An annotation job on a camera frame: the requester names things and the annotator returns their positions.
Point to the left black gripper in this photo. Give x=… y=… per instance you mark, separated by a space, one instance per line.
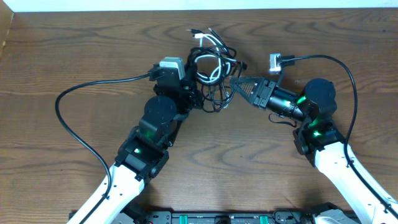
x=189 y=93

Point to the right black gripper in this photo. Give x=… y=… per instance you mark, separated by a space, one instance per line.
x=266 y=88

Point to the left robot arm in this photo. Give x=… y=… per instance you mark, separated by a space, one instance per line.
x=144 y=152

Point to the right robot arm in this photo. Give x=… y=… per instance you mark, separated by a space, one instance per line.
x=319 y=140

